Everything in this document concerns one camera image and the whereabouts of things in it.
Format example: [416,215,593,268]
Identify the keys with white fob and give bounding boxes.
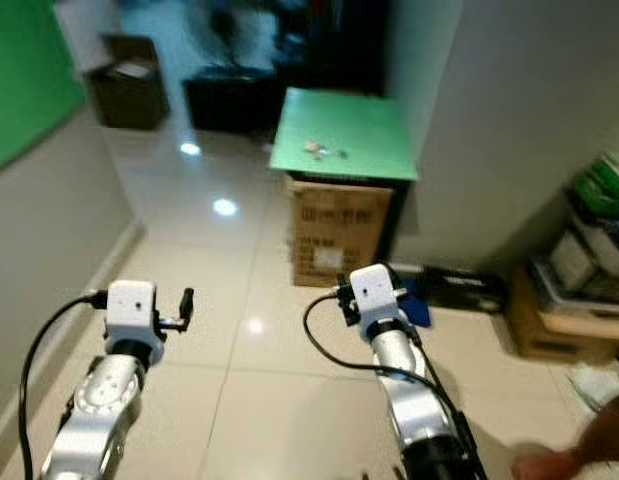
[302,140,347,161]

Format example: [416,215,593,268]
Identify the blue cloth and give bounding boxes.
[397,280,433,328]

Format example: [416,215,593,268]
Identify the printed brown cardboard box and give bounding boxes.
[287,172,395,289]

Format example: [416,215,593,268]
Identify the black laser toner box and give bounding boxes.
[389,262,510,313]

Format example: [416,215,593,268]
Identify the green topped table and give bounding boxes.
[269,87,418,269]

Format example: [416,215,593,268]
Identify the low black cabinet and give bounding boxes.
[182,68,285,137]

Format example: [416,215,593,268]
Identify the open brown cardboard box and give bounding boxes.
[507,262,619,363]

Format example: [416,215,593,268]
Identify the dark brown box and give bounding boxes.
[84,35,172,131]

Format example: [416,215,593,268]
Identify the grey storage containers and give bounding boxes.
[534,215,619,306]

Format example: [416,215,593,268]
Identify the dark tall shelf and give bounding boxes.
[274,0,390,96]

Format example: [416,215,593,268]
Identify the white shoe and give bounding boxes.
[567,362,619,414]

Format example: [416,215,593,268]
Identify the black fan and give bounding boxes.
[189,0,275,73]

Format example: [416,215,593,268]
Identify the green package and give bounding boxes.
[571,150,619,219]

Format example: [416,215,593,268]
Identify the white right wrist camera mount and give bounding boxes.
[349,263,402,339]

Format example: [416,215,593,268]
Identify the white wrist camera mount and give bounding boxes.
[349,263,402,339]
[105,281,162,346]

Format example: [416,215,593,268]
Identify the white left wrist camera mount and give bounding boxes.
[105,281,162,346]

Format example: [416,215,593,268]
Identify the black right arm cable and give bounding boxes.
[302,293,460,401]

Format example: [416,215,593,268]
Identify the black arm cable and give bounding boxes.
[302,293,460,401]
[20,292,110,480]

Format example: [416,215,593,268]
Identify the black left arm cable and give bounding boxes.
[20,292,110,480]

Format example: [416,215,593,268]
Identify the green wall board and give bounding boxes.
[0,0,88,173]

